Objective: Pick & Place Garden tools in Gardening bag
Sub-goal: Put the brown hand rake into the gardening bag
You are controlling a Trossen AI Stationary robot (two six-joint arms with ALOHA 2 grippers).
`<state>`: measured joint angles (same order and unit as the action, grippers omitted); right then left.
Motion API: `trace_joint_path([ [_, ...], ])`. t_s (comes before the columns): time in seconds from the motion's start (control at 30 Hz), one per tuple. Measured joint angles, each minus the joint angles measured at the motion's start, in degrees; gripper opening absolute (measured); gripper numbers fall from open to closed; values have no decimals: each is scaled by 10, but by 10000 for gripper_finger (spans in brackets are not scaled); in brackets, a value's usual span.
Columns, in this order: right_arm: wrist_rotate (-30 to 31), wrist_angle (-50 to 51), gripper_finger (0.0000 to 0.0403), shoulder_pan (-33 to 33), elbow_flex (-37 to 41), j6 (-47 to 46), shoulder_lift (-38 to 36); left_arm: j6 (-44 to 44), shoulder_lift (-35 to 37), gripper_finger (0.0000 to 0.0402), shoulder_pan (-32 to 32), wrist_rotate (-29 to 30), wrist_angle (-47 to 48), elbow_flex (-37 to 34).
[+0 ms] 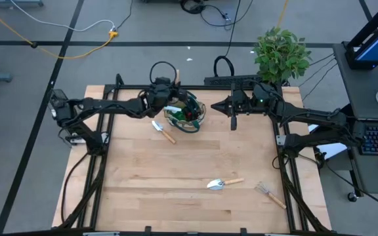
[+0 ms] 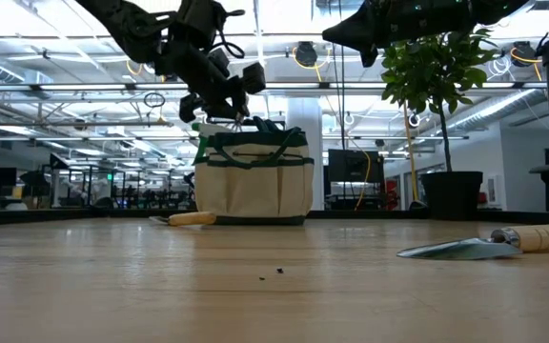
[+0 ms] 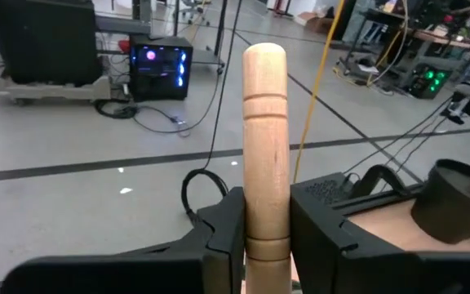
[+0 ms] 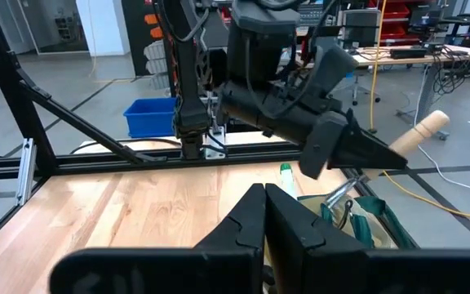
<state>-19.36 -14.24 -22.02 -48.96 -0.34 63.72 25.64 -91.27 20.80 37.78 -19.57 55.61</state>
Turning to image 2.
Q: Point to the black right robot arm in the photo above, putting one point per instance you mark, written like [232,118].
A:
[484,12]

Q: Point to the green potted plant black pot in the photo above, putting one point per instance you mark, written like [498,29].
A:
[451,195]

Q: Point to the black wall screen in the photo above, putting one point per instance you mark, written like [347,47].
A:
[351,164]

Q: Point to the white green spray bottle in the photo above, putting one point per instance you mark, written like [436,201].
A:
[201,150]

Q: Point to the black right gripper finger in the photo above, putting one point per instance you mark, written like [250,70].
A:
[353,39]
[355,24]

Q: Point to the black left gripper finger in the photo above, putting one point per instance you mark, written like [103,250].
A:
[221,110]
[240,105]

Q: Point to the black aluminium table frame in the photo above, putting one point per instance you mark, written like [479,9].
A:
[65,216]

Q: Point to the cream canvas bag green trim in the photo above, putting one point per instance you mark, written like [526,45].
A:
[255,190]

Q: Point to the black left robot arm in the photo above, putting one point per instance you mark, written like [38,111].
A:
[127,28]

